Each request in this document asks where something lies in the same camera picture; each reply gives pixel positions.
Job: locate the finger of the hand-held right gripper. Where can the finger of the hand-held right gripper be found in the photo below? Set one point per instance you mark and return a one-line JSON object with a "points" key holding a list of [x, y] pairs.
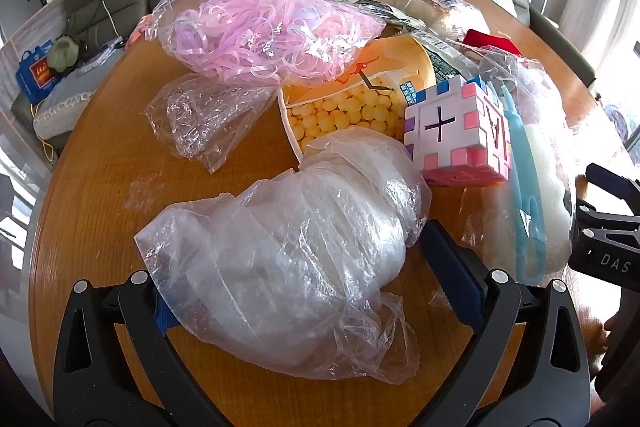
{"points": [[612, 182], [595, 219]]}

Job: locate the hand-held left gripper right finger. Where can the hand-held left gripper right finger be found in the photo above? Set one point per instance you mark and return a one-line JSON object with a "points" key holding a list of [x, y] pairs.
{"points": [[452, 277]]}

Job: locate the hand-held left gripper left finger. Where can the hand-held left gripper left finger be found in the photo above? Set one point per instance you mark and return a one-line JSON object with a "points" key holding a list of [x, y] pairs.
{"points": [[162, 314]]}

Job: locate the large clear plastic bag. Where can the large clear plastic bag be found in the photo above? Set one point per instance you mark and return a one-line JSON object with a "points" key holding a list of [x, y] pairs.
{"points": [[280, 247]]}

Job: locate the clear bag of white cotton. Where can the clear bag of white cotton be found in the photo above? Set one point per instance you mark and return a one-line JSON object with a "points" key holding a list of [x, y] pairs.
{"points": [[547, 177]]}

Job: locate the light blue plastic tweezers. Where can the light blue plastic tweezers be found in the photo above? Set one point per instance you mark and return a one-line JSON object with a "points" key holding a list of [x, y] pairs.
{"points": [[525, 207]]}

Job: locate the pink and white puzzle cube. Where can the pink and white puzzle cube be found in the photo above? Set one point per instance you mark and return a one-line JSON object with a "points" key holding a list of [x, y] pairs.
{"points": [[440, 127]]}

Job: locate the red pouch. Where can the red pouch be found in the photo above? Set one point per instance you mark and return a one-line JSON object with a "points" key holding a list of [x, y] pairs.
{"points": [[487, 39]]}

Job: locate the snack packet with yellow balls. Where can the snack packet with yellow balls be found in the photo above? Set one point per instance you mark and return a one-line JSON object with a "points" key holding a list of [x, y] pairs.
{"points": [[350, 107]]}

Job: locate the small crumpled clear plastic bag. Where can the small crumpled clear plastic bag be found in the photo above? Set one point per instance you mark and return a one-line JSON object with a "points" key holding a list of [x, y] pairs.
{"points": [[210, 117]]}

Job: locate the clear bread packet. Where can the clear bread packet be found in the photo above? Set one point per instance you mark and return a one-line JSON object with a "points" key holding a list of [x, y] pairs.
{"points": [[450, 14]]}

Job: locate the grey lace-trimmed seat pad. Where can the grey lace-trimmed seat pad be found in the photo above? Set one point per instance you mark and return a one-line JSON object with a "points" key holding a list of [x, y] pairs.
{"points": [[65, 102]]}

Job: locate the clear plastic packaging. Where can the clear plastic packaging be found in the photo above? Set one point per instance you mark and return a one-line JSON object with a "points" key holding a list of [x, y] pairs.
{"points": [[100, 54]]}

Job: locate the flat clear packet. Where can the flat clear packet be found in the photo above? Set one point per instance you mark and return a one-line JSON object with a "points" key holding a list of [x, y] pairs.
{"points": [[395, 14]]}

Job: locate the blue shopping bag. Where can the blue shopping bag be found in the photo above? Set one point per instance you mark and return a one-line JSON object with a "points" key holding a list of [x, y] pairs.
{"points": [[37, 74]]}

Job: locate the green hat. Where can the green hat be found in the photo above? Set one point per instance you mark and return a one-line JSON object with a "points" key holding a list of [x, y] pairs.
{"points": [[62, 54]]}

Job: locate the pink orange cloth item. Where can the pink orange cloth item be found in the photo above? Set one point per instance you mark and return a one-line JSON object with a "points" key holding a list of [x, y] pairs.
{"points": [[136, 34]]}

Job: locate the bag of pink rubber bands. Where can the bag of pink rubber bands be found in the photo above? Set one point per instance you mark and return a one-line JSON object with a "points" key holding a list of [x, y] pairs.
{"points": [[250, 32]]}

